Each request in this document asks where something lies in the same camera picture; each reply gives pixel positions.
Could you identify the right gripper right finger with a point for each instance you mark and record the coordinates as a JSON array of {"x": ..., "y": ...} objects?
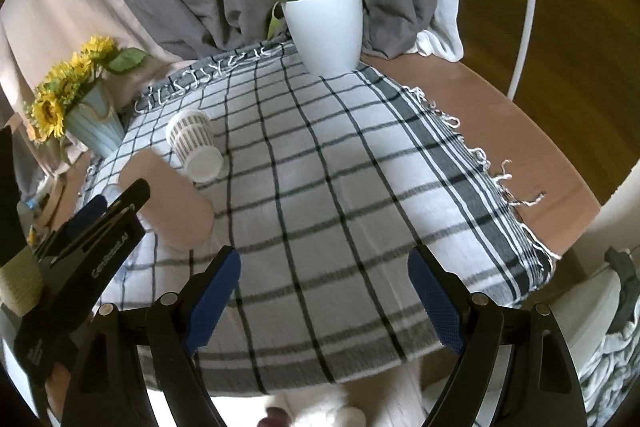
[{"x": 541, "y": 386}]

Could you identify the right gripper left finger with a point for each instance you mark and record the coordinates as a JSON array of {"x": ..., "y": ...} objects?
[{"x": 107, "y": 386}]

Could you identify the pink cylindrical cup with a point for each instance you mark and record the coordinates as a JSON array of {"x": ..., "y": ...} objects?
[{"x": 180, "y": 216}]

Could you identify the white patterned paper cup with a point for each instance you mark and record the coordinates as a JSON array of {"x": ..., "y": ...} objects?
[{"x": 190, "y": 136}]

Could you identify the grey white blanket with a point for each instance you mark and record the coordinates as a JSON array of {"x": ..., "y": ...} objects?
[{"x": 614, "y": 368}]

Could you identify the sunflower bouquet blue vase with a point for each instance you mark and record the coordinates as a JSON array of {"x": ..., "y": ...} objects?
[{"x": 72, "y": 99}]

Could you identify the pink beige curtain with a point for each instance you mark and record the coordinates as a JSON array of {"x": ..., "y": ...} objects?
[{"x": 36, "y": 34}]

